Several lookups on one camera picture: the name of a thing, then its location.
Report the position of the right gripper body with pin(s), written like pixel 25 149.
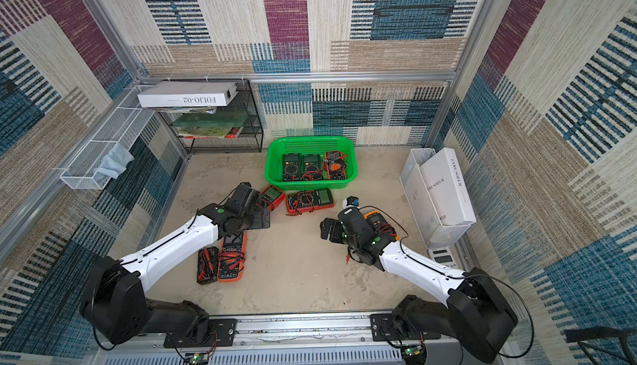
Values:
pixel 336 231

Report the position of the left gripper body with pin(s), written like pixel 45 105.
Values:
pixel 255 219

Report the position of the green DT9205A multimeter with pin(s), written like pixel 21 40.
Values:
pixel 291 167

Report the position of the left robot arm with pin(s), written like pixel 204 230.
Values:
pixel 115 300

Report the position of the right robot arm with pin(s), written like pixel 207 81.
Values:
pixel 467 306

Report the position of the yellow multimeter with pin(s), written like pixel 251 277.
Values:
pixel 379 224

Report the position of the red ANENG multimeter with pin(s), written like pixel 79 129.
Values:
pixel 308 201

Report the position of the orange Victor multimeter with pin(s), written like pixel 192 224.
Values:
pixel 231 258

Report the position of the small black multimeter left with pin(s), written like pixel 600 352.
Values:
pixel 207 265

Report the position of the green plastic basket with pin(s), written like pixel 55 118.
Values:
pixel 303 145

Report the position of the white open file box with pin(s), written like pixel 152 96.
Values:
pixel 432 232

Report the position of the white calculator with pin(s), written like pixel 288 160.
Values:
pixel 445 257

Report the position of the green book on shelf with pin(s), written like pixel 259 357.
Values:
pixel 218 125

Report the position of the white box upright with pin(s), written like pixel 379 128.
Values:
pixel 445 184

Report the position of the white FOLIO box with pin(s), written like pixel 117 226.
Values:
pixel 188 94

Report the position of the light blue cloth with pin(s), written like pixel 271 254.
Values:
pixel 114 163

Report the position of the black wire shelf rack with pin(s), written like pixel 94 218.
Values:
pixel 249 138

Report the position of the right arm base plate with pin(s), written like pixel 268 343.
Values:
pixel 386 328

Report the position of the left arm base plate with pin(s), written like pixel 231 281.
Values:
pixel 219 332

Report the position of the white wire wall basket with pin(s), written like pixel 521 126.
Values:
pixel 123 124

